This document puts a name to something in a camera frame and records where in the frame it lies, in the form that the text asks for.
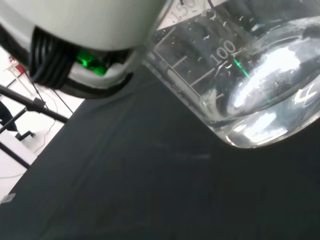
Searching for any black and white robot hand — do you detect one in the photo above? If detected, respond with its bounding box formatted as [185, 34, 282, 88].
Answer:
[0, 0, 173, 100]

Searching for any black bench cloth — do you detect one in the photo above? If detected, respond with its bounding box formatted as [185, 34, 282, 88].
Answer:
[0, 65, 320, 240]

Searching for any clear tape strip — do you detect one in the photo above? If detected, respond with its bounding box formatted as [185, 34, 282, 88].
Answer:
[0, 193, 17, 204]

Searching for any black tripod frame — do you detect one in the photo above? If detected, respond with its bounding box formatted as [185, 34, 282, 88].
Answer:
[0, 84, 70, 169]

